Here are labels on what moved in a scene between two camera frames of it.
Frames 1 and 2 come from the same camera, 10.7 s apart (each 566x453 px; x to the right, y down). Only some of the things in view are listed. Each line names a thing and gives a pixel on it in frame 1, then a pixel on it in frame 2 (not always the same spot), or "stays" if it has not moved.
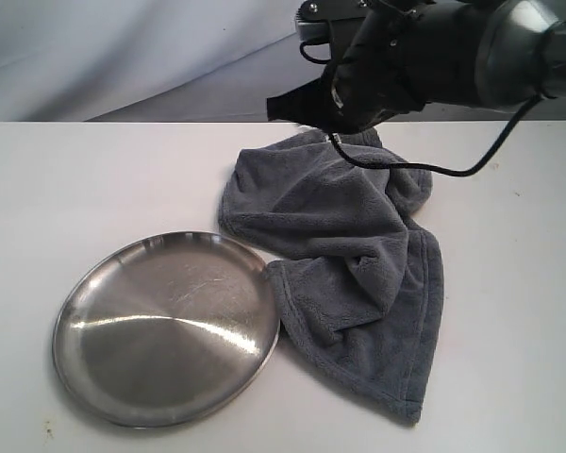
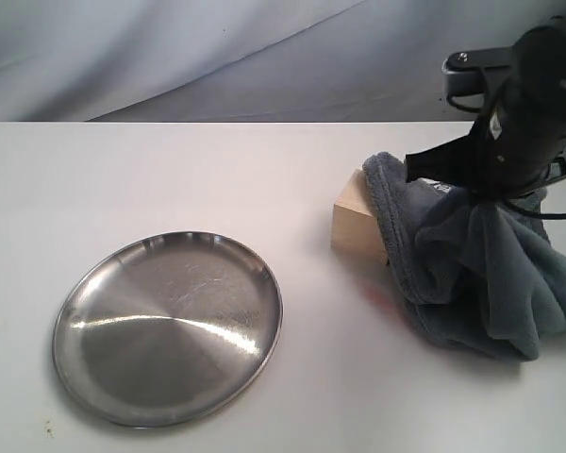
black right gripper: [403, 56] → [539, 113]
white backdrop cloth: [172, 60] stays
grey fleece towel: [358, 276] → [478, 275]
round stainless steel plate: [167, 329] stays
